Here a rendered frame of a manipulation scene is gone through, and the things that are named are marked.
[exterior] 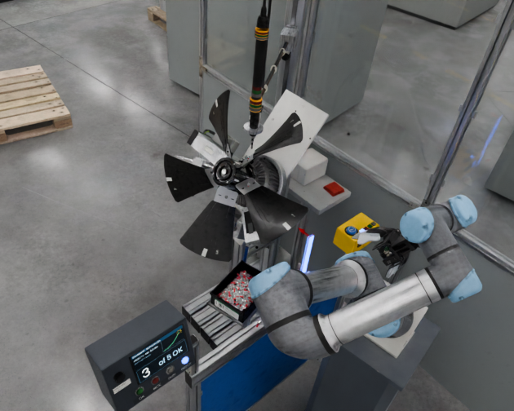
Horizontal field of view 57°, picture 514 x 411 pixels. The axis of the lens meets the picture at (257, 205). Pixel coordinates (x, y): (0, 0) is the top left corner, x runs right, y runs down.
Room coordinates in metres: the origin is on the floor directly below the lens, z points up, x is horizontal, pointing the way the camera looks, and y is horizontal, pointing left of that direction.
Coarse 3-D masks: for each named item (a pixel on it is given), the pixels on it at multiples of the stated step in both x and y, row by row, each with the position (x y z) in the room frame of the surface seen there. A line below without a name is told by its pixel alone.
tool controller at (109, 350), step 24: (144, 312) 0.77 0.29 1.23; (168, 312) 0.77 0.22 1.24; (120, 336) 0.68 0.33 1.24; (144, 336) 0.68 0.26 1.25; (168, 336) 0.70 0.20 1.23; (96, 360) 0.60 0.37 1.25; (120, 360) 0.61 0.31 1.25; (144, 360) 0.64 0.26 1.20; (168, 360) 0.67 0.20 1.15; (192, 360) 0.71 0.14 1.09; (120, 384) 0.58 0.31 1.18; (144, 384) 0.61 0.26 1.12; (120, 408) 0.55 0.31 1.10
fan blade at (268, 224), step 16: (256, 192) 1.40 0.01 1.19; (272, 192) 1.41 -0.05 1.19; (256, 208) 1.33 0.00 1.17; (272, 208) 1.33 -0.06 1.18; (288, 208) 1.34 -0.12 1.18; (304, 208) 1.34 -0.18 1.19; (256, 224) 1.26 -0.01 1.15; (272, 224) 1.26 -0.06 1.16; (288, 224) 1.26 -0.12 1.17; (272, 240) 1.21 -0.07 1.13
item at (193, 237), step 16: (208, 208) 1.39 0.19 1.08; (224, 208) 1.41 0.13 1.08; (192, 224) 1.35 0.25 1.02; (208, 224) 1.35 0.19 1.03; (224, 224) 1.36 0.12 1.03; (192, 240) 1.31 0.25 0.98; (208, 240) 1.31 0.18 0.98; (224, 240) 1.32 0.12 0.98; (208, 256) 1.27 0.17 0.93; (224, 256) 1.27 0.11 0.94
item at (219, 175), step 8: (224, 160) 1.50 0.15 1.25; (232, 160) 1.49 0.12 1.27; (216, 168) 1.50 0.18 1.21; (224, 168) 1.48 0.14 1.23; (232, 168) 1.47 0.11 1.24; (240, 168) 1.48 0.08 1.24; (248, 168) 1.54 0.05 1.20; (216, 176) 1.47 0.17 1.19; (224, 176) 1.46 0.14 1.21; (232, 176) 1.43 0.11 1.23; (240, 176) 1.46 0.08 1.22; (248, 176) 1.51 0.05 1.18; (224, 184) 1.42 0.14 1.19; (232, 184) 1.43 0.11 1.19; (240, 192) 1.47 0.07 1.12
